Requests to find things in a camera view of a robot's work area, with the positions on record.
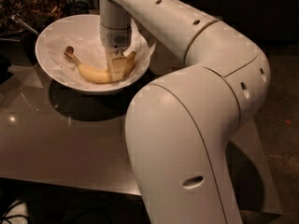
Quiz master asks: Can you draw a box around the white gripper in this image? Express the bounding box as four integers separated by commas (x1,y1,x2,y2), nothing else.
100,25,132,81

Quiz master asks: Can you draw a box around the yellow banana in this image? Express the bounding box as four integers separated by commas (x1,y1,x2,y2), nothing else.
64,46,136,84

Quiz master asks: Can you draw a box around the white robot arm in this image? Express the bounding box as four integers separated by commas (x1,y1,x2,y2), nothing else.
110,0,270,224

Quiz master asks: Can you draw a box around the white bowl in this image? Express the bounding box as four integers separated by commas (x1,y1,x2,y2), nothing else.
34,14,150,96

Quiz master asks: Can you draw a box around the white paper liner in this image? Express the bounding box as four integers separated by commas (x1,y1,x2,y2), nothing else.
45,15,158,86

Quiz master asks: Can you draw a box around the glass snack container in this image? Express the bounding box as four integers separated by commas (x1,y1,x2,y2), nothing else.
0,0,66,37

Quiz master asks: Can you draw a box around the black wire basket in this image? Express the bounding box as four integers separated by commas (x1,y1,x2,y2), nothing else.
65,2,89,16

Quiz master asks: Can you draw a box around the metal spoon handle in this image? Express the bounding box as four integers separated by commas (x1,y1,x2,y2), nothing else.
11,14,39,36

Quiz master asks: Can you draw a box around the black cable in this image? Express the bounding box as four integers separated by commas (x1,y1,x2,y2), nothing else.
0,199,34,224

